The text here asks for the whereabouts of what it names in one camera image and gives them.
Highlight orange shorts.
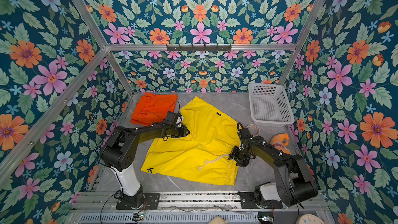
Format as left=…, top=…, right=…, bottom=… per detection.
left=130, top=92, right=178, bottom=126

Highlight yellow shorts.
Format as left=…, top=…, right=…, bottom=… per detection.
left=141, top=97, right=240, bottom=186

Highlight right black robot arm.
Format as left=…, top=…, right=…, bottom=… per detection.
left=228, top=122, right=318, bottom=207

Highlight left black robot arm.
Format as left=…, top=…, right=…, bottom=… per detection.
left=100, top=112, right=190, bottom=210

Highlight white tape roll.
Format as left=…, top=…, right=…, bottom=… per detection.
left=246, top=124, right=260, bottom=136

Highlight orange fish plush toy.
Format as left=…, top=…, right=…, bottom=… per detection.
left=270, top=133, right=291, bottom=155

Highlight white plastic basket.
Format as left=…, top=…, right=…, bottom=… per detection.
left=248, top=84, right=294, bottom=127

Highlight beige round object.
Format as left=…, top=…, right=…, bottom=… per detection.
left=207, top=216, right=228, bottom=224

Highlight white round device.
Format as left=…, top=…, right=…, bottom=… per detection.
left=295, top=214, right=324, bottom=224

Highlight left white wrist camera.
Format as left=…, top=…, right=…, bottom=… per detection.
left=175, top=114, right=183, bottom=127

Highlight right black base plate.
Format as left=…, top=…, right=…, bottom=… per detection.
left=238, top=191, right=284, bottom=210

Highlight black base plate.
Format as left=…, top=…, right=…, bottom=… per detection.
left=116, top=193, right=160, bottom=210
left=238, top=191, right=284, bottom=210

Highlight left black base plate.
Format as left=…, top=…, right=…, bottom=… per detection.
left=116, top=193, right=160, bottom=210

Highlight black hook rail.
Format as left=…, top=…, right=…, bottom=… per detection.
left=166, top=44, right=232, bottom=52

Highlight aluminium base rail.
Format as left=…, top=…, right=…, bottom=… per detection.
left=66, top=191, right=335, bottom=224

